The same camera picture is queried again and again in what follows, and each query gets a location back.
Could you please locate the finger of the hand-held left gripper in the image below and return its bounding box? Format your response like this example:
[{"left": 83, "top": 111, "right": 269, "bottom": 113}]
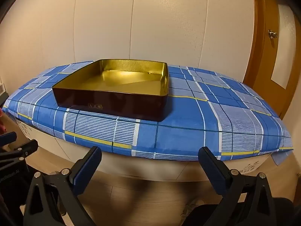
[
  {"left": 0, "top": 139, "right": 38, "bottom": 164},
  {"left": 0, "top": 132, "right": 17, "bottom": 147}
]

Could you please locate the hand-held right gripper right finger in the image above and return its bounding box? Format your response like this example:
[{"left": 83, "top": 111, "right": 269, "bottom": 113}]
[{"left": 198, "top": 147, "right": 278, "bottom": 226}]

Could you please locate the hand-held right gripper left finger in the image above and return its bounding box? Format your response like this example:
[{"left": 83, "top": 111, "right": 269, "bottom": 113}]
[{"left": 24, "top": 146, "right": 102, "bottom": 226}]

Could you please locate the dark box with gold inside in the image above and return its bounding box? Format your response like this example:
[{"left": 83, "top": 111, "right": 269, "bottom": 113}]
[{"left": 52, "top": 59, "right": 170, "bottom": 122}]

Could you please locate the red shiny cloth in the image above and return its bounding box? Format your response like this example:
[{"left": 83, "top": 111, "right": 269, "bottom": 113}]
[{"left": 0, "top": 109, "right": 6, "bottom": 132}]

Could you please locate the blue plaid cloth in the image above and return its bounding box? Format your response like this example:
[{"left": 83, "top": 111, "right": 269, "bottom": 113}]
[{"left": 4, "top": 61, "right": 294, "bottom": 166}]

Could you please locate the wooden door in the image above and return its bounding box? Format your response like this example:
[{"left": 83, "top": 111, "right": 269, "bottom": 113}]
[{"left": 245, "top": 0, "right": 301, "bottom": 123}]

